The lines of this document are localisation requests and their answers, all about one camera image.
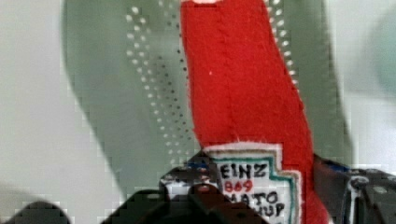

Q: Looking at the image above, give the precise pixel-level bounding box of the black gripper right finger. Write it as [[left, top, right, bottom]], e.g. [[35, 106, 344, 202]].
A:
[[314, 156, 396, 224]]

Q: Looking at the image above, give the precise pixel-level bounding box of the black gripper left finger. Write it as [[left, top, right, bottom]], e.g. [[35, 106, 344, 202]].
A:
[[101, 152, 268, 224]]

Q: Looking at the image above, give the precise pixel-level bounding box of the red felt ketchup bottle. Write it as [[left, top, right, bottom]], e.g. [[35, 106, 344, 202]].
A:
[[180, 0, 330, 224]]

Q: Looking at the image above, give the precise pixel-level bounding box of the green oval strainer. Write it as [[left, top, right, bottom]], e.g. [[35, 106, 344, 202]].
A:
[[62, 0, 353, 196]]

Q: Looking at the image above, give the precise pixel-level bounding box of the black bowl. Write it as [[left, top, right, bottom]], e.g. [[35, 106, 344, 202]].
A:
[[4, 202, 71, 224]]

